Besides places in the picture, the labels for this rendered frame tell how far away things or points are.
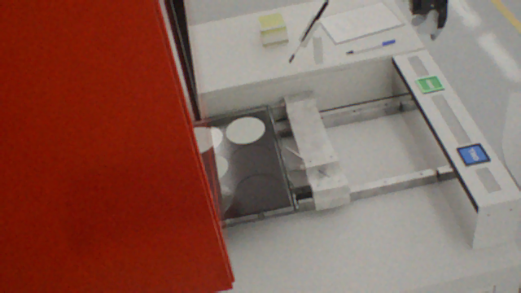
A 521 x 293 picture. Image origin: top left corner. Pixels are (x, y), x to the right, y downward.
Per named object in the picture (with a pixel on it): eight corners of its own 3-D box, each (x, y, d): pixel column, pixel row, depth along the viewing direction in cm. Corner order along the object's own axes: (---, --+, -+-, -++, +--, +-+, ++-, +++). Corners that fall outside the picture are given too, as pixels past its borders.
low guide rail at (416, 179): (228, 227, 146) (225, 219, 144) (226, 221, 148) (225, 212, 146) (434, 183, 148) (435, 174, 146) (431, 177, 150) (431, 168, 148)
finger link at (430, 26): (413, 43, 144) (413, 9, 138) (437, 38, 144) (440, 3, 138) (418, 50, 142) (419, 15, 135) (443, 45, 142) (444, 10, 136)
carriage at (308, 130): (316, 212, 143) (315, 203, 141) (286, 113, 170) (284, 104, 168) (350, 204, 143) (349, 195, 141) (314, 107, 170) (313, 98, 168)
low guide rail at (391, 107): (216, 151, 166) (213, 142, 164) (215, 146, 168) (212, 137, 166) (398, 113, 168) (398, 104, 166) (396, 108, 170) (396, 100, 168)
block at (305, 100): (286, 112, 165) (286, 103, 163) (284, 104, 168) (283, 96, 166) (317, 106, 165) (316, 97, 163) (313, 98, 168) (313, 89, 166)
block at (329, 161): (306, 176, 147) (305, 167, 145) (304, 166, 150) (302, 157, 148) (339, 168, 147) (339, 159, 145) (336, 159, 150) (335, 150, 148)
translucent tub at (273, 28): (263, 50, 173) (260, 29, 168) (259, 36, 178) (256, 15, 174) (290, 45, 173) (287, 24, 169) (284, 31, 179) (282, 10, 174)
